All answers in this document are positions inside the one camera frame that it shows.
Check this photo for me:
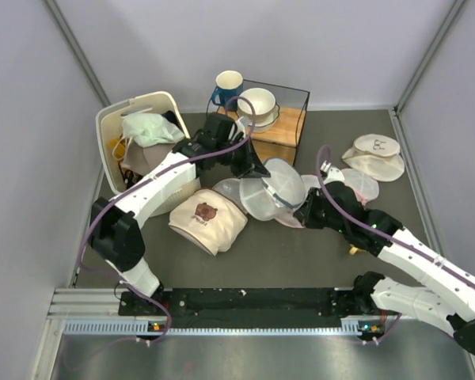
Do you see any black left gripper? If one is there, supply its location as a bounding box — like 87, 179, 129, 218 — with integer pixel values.
214, 134, 268, 178

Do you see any blue zipper white mesh bag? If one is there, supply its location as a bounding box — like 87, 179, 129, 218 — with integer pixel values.
239, 158, 306, 221

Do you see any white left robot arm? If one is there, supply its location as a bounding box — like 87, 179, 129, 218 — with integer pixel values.
86, 113, 270, 314

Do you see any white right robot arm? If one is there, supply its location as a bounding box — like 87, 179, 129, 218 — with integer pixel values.
294, 161, 475, 356

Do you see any pink trimmed mesh laundry bag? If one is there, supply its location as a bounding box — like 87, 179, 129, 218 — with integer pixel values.
275, 166, 379, 229

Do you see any bear print cream bag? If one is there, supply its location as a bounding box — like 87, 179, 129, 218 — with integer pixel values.
169, 189, 248, 257

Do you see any beige trimmed cream mesh bag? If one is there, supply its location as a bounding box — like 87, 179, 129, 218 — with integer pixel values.
341, 134, 405, 182

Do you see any cream plastic laundry basket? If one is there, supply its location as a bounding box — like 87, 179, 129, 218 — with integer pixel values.
96, 91, 190, 195

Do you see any silver round insulated pad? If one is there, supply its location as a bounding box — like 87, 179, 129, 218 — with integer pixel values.
212, 178, 245, 212

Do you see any white scalloped plate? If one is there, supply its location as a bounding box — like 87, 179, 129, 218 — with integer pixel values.
237, 104, 280, 133

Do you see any cream ceramic bowl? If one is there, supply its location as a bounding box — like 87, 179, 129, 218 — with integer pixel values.
237, 88, 276, 114

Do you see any blue ceramic mug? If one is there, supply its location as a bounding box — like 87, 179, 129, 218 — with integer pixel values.
211, 70, 243, 112

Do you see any pile of clothes in basket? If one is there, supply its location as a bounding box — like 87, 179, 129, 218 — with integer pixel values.
108, 111, 185, 188

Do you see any black wire wooden shelf rack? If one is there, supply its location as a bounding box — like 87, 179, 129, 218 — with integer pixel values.
217, 78, 310, 165

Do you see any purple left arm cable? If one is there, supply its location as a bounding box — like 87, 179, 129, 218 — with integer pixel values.
77, 96, 257, 344

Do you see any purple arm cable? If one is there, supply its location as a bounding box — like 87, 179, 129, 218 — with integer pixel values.
316, 145, 475, 344
77, 96, 257, 344

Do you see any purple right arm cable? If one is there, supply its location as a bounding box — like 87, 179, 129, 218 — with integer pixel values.
316, 145, 475, 344

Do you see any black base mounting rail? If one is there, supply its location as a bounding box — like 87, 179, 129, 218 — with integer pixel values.
118, 287, 401, 329

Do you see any grey slotted cable duct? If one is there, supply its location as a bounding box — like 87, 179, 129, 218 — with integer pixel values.
64, 320, 385, 336

